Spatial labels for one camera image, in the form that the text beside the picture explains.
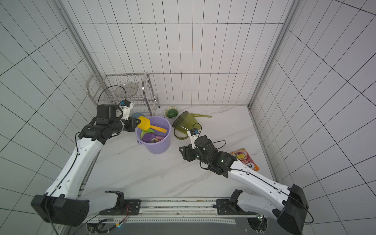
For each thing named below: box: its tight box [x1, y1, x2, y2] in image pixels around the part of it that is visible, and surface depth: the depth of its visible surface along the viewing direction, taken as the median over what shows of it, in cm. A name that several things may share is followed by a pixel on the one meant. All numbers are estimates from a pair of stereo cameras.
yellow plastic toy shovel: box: [137, 116, 168, 134], surface depth 80 cm
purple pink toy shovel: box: [144, 133, 165, 143], surface depth 92 cm
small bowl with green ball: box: [163, 106, 180, 119], surface depth 112 cm
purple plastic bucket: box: [135, 116, 172, 155], surface depth 90 cm
